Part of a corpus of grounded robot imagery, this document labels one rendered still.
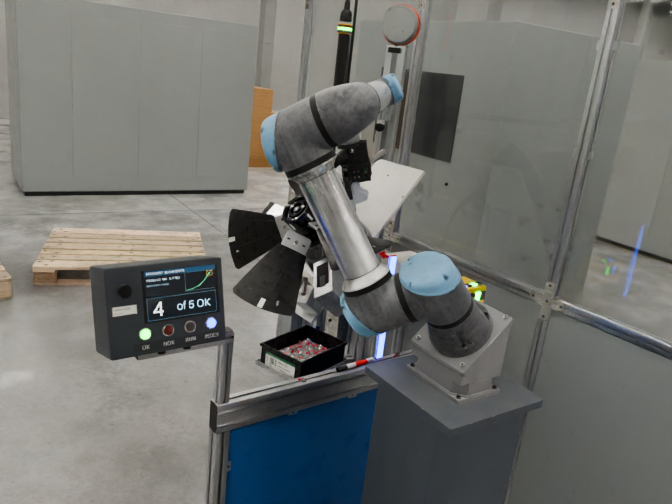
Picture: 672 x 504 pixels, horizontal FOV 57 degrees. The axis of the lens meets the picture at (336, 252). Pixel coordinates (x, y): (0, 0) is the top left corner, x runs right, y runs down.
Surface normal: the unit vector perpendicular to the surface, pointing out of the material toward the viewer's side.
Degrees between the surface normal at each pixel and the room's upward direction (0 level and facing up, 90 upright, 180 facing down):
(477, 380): 90
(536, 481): 90
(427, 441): 90
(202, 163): 90
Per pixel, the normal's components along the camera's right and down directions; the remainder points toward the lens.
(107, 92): 0.52, 0.30
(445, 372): -0.84, 0.07
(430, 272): -0.35, -0.71
